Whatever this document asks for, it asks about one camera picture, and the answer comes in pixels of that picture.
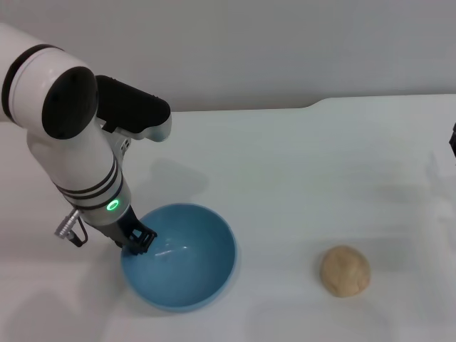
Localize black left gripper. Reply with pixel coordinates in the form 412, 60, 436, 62
106, 205, 158, 256

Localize blue bowl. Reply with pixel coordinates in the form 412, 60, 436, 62
120, 202, 238, 314

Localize beige egg yolk pastry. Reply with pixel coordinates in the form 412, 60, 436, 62
319, 244, 371, 298

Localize left arm connector cable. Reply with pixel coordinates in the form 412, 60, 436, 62
53, 208, 88, 247

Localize white left camera bracket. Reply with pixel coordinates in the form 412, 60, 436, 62
101, 123, 133, 168

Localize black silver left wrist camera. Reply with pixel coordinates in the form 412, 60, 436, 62
94, 74, 174, 143

